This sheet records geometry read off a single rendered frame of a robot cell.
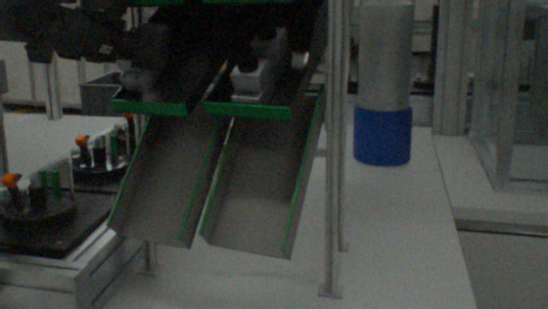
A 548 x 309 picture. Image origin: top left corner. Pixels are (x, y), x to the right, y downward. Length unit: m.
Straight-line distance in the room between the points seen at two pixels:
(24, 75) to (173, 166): 5.73
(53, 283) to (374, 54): 1.04
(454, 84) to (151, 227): 1.28
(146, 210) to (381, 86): 0.87
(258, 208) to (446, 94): 1.18
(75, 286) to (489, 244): 0.95
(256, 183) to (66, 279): 0.32
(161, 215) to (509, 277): 0.88
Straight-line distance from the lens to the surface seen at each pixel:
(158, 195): 0.96
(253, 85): 0.82
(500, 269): 1.53
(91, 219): 1.09
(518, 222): 1.49
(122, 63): 0.86
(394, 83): 1.64
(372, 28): 1.63
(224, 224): 0.92
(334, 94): 0.94
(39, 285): 0.97
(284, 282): 1.08
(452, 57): 1.98
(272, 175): 0.93
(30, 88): 6.61
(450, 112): 2.01
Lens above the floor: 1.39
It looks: 14 degrees down
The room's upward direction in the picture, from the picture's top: 2 degrees counter-clockwise
